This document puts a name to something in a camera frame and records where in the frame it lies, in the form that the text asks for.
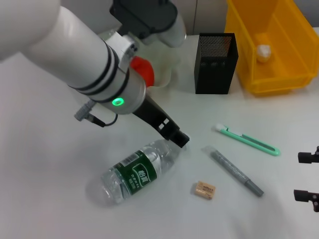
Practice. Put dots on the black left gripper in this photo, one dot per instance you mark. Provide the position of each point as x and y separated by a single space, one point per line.
157 117

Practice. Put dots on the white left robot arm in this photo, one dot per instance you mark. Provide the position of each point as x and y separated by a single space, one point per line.
69 49

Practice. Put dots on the green glass fruit bowl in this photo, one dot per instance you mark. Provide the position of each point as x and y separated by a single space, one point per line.
164 72

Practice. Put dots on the grey marker pen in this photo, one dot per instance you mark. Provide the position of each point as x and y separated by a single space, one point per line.
229 166

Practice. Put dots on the black mesh pen holder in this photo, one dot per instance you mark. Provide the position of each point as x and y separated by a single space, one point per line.
214 79

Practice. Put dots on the white paper ball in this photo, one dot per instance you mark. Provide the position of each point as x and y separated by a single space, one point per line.
264 52

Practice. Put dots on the small beige eraser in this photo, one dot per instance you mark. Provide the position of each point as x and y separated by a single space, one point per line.
204 189

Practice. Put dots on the mint green utility knife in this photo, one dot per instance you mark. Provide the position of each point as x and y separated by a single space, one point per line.
244 139

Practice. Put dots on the clear green-label water bottle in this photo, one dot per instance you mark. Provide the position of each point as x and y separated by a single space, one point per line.
139 171

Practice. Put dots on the red-orange orange fruit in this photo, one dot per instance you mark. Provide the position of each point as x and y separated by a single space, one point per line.
144 69

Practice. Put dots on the yellow plastic bin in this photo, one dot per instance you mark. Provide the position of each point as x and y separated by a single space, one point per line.
286 74

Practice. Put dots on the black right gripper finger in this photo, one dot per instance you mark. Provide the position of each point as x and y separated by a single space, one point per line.
302 196
307 157

